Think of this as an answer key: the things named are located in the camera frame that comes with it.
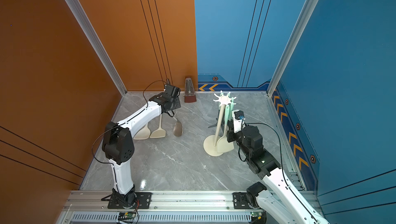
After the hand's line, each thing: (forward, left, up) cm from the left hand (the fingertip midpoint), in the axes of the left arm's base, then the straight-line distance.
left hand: (176, 100), depth 95 cm
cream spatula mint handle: (-14, +10, -15) cm, 23 cm away
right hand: (-21, -30, +10) cm, 38 cm away
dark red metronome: (+13, -7, -8) cm, 17 cm away
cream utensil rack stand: (-21, -22, -15) cm, 34 cm away
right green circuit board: (-56, -43, -18) cm, 72 cm away
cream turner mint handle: (-28, -29, -3) cm, 40 cm away
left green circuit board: (-57, +18, -18) cm, 63 cm away
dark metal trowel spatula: (-15, -2, -11) cm, 19 cm away
